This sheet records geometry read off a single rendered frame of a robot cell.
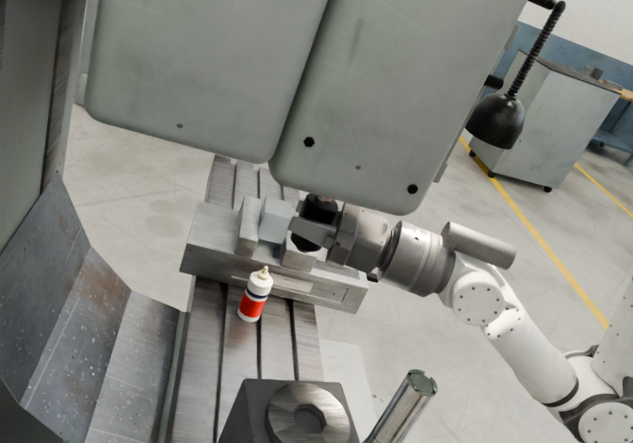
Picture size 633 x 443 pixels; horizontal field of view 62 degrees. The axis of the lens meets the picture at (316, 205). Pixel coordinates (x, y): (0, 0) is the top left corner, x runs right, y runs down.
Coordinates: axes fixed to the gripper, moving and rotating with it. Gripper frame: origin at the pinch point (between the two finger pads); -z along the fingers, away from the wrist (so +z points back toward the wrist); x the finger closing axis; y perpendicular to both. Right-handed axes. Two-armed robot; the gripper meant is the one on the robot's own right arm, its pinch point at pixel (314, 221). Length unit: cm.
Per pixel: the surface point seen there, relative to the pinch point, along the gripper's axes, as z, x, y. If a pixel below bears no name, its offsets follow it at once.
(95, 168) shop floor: -115, -182, 122
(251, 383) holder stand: -0.5, 22.1, 9.1
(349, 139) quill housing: -0.2, 10.4, -16.6
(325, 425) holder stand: 8.2, 24.6, 8.2
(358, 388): 19.8, -10.3, 35.9
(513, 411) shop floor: 121, -122, 124
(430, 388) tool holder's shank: 11.0, 34.2, -10.0
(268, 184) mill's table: -12, -58, 28
